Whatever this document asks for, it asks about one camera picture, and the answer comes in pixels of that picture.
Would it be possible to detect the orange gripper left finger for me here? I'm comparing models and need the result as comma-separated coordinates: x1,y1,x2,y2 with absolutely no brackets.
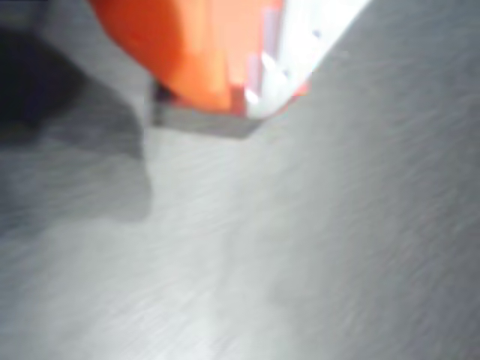
85,0,269,113

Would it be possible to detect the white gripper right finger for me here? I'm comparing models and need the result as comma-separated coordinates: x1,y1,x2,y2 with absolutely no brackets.
244,0,372,119

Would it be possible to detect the black table mat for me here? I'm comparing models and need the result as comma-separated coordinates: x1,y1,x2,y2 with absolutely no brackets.
0,0,480,360

